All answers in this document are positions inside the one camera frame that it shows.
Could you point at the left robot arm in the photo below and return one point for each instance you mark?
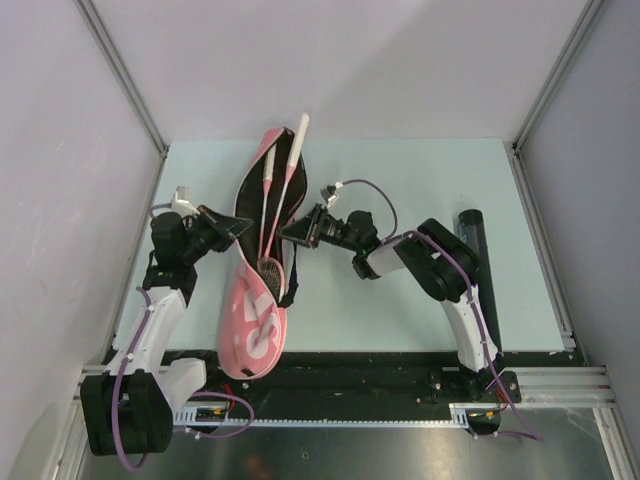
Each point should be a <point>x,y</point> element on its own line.
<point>129,408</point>

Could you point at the aluminium frame rail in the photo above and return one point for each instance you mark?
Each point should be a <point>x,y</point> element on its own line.
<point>537,386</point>

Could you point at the pink badminton racket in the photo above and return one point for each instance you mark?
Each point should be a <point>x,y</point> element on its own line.
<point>267,210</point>
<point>291,166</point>

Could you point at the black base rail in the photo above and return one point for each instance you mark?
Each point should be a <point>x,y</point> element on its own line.
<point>309,378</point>

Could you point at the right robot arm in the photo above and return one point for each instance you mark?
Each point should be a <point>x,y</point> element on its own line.
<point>443,266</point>

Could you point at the pink racket bag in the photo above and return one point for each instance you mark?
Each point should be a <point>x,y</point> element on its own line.
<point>252,330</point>

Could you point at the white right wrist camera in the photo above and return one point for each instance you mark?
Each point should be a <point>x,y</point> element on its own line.
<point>329,194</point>

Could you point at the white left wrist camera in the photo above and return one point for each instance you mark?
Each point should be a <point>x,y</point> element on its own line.
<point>180,203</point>

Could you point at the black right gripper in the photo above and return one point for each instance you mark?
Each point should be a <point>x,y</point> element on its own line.
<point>307,230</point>

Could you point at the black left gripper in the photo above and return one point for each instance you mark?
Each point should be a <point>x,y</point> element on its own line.
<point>229,227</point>

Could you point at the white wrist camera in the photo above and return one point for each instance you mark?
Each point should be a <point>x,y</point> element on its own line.
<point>180,203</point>
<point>329,194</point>

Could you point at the grey cable duct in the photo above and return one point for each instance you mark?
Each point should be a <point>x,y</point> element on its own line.
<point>453,416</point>

